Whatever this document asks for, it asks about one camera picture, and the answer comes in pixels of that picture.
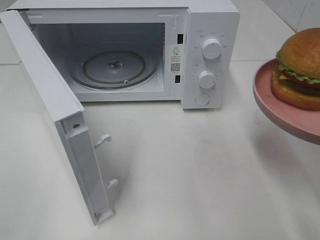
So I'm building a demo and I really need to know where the round white door button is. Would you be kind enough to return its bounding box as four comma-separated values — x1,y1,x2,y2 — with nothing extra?
195,93,210,106

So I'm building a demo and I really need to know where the white microwave door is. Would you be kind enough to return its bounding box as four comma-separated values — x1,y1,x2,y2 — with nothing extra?
0,10,118,225

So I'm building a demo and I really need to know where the toy burger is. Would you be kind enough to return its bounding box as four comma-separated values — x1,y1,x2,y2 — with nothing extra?
271,27,320,111

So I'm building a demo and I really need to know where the pink round plate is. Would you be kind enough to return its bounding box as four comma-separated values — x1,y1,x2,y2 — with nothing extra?
252,58,320,145

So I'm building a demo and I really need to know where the glass microwave turntable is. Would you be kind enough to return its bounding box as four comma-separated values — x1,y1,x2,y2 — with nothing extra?
69,41,159,90

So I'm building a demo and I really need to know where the white microwave oven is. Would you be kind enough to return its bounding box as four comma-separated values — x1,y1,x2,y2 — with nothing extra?
5,0,240,109

